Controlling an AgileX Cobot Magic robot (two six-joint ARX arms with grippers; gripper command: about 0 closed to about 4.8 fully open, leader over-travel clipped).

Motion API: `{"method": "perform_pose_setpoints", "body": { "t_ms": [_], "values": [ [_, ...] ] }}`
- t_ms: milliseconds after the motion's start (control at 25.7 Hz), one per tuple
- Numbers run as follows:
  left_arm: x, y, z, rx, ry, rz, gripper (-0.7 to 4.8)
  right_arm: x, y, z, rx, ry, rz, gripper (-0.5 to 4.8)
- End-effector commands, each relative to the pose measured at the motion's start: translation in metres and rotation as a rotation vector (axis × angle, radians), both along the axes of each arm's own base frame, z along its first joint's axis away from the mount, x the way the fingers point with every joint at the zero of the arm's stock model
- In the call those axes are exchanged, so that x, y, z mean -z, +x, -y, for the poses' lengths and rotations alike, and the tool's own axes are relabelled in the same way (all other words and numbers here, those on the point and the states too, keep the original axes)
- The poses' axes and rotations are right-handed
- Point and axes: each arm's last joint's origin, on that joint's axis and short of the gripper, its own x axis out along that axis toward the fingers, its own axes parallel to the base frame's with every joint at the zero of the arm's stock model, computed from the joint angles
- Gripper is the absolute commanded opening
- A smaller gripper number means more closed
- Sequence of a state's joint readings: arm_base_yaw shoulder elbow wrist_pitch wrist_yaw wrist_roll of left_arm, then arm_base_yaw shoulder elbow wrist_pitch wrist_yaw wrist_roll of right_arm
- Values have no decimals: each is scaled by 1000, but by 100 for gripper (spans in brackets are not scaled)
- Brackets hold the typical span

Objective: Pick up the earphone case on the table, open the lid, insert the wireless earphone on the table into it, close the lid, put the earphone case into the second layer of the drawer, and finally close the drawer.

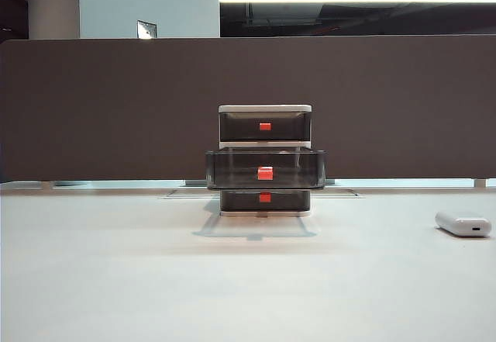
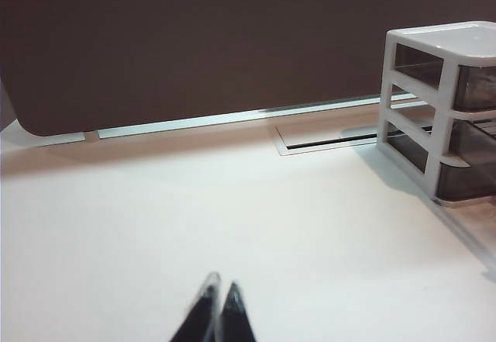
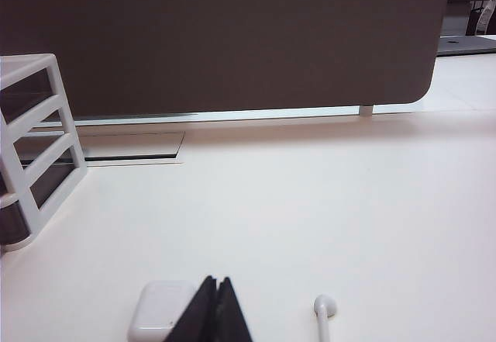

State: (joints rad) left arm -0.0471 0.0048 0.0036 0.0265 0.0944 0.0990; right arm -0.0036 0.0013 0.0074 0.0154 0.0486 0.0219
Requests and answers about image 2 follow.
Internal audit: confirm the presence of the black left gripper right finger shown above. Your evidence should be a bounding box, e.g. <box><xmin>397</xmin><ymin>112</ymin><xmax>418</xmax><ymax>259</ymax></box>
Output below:
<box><xmin>219</xmin><ymin>282</ymin><xmax>257</xmax><ymax>342</ymax></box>

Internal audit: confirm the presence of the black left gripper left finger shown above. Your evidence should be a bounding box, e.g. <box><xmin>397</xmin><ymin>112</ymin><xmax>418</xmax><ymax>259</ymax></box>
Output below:
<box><xmin>168</xmin><ymin>271</ymin><xmax>222</xmax><ymax>342</ymax></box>

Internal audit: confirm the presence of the smoky drawer at cabinet base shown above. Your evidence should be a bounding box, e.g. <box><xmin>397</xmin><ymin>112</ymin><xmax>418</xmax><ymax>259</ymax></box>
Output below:
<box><xmin>387</xmin><ymin>134</ymin><xmax>496</xmax><ymax>202</ymax></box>

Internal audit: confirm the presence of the smoky drawer under cabinet lid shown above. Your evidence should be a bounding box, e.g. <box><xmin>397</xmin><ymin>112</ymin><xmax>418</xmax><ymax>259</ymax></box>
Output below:
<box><xmin>394</xmin><ymin>43</ymin><xmax>496</xmax><ymax>112</ymax></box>

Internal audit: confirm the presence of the three-drawer plastic storage cabinet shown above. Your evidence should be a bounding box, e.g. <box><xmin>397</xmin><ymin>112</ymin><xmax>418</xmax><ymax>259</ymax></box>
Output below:
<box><xmin>378</xmin><ymin>19</ymin><xmax>496</xmax><ymax>208</ymax></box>

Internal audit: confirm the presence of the brown desk partition panel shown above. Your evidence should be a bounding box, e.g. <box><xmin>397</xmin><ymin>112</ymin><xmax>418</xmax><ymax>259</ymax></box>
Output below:
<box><xmin>0</xmin><ymin>0</ymin><xmax>496</xmax><ymax>138</ymax></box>

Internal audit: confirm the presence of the desk cable slot cover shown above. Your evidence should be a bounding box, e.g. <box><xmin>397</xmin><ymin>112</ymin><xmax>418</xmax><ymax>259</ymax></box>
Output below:
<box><xmin>274</xmin><ymin>123</ymin><xmax>388</xmax><ymax>157</ymax></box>

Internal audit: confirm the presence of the silver partition base rail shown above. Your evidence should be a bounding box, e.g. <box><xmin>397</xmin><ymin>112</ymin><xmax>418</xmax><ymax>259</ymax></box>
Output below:
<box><xmin>36</xmin><ymin>92</ymin><xmax>429</xmax><ymax>148</ymax></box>

